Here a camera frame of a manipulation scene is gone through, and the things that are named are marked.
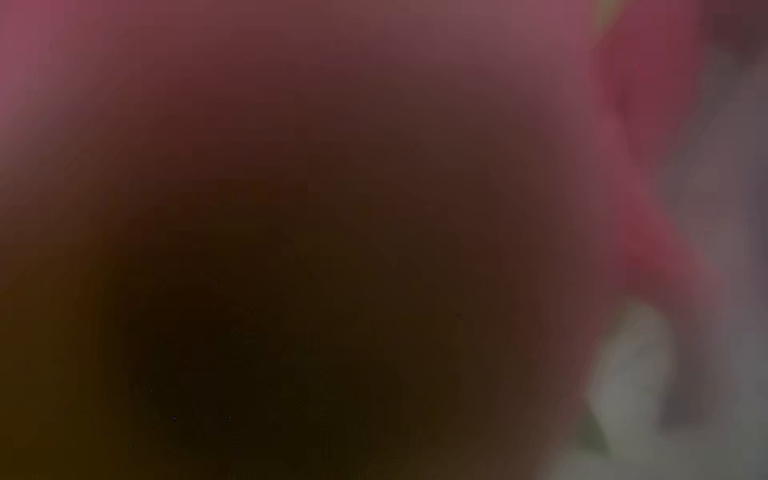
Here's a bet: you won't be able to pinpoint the pink dragon fruit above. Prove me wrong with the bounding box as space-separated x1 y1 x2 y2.
1 1 717 479

